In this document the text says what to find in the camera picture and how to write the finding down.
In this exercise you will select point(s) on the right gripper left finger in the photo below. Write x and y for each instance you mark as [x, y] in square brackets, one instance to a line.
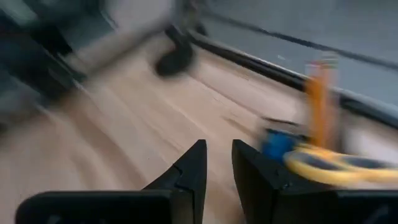
[124, 208]

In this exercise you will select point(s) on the blue binder clip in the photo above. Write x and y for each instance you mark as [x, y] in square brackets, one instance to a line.
[278, 144]

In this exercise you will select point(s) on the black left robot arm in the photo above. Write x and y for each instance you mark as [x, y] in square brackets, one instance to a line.
[31, 62]

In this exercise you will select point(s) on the black mesh desk organizer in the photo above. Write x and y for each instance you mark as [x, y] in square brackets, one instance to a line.
[286, 122]

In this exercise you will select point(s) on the black gooseneck desk lamp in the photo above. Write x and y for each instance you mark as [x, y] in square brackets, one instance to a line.
[175, 59]

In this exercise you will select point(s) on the orange pencil with eraser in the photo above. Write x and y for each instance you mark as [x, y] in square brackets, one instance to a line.
[320, 102]

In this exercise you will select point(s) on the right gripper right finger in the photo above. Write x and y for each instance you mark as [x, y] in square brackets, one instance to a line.
[258, 193]

